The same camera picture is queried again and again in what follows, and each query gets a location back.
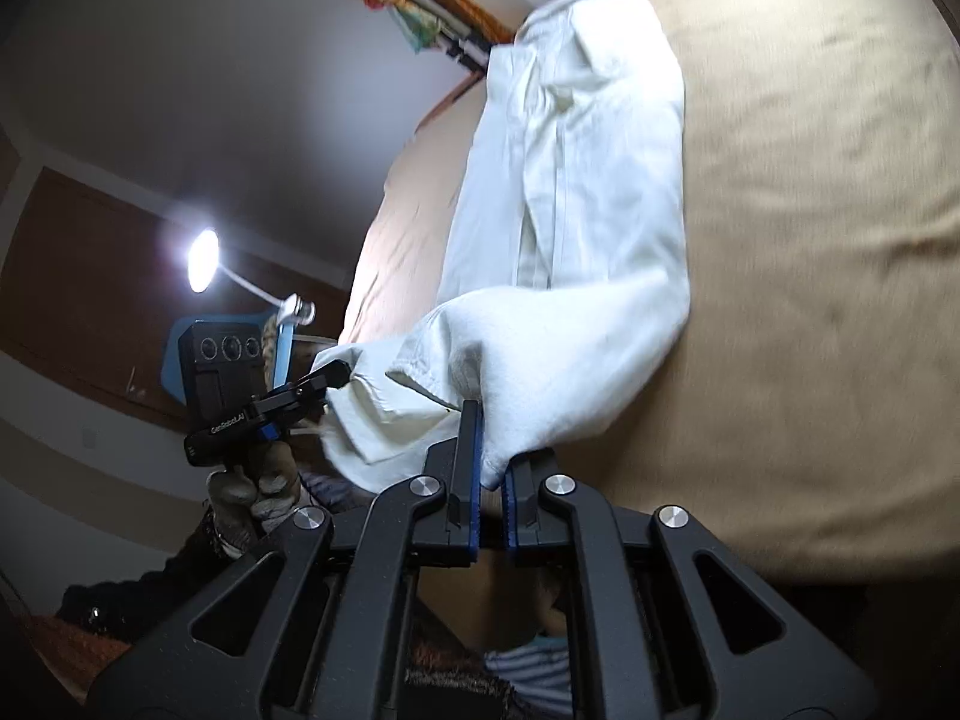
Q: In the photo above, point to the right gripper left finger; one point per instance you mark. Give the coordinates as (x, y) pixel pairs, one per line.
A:
(446, 529)

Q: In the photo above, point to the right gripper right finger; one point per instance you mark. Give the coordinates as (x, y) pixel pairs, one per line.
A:
(528, 524)

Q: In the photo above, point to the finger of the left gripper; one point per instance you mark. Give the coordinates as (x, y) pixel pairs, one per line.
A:
(315, 382)

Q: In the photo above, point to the white shorts garment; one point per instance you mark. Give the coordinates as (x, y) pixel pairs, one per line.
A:
(529, 253)

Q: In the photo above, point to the left gloved hand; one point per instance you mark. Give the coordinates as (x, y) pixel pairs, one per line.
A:
(244, 508)

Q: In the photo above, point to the blue chair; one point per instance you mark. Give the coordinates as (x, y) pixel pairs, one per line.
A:
(218, 362)

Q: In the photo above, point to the white clip lamp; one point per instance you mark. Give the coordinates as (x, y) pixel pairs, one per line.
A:
(203, 261)

